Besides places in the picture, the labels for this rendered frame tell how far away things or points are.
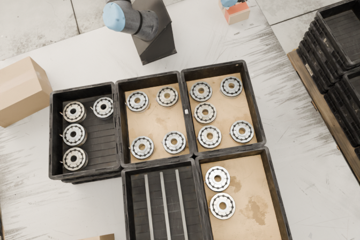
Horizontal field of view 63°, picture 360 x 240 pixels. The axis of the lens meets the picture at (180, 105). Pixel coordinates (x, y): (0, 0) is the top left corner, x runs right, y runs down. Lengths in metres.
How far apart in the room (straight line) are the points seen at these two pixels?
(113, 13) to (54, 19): 1.66
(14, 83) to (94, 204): 0.71
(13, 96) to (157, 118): 0.71
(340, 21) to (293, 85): 0.71
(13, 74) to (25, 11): 1.55
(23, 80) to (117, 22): 0.58
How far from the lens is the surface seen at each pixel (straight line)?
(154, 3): 1.53
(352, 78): 2.14
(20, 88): 1.63
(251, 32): 1.73
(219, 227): 1.28
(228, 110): 1.36
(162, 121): 1.35
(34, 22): 3.06
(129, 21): 1.39
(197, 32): 1.71
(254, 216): 1.29
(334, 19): 2.18
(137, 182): 1.32
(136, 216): 1.31
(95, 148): 1.40
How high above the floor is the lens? 2.11
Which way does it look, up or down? 69 degrees down
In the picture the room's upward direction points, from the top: 12 degrees counter-clockwise
